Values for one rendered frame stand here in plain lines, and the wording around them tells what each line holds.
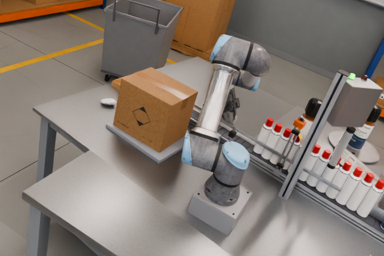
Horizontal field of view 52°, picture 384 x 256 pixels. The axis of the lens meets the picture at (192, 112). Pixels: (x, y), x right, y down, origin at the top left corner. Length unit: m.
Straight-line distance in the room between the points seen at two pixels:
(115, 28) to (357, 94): 2.72
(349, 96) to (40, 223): 1.32
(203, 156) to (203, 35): 3.82
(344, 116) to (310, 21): 4.62
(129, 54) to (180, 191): 2.42
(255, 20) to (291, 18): 0.58
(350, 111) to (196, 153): 0.65
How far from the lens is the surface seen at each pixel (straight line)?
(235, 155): 1.51
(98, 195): 1.67
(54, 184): 1.70
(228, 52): 1.55
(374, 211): 2.07
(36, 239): 1.81
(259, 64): 1.58
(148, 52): 3.92
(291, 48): 6.41
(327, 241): 1.88
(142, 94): 1.85
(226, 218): 1.61
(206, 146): 1.51
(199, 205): 1.64
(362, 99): 1.72
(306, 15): 6.27
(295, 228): 1.85
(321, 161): 1.96
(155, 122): 1.86
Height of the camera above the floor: 1.98
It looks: 29 degrees down
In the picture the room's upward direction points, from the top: 17 degrees clockwise
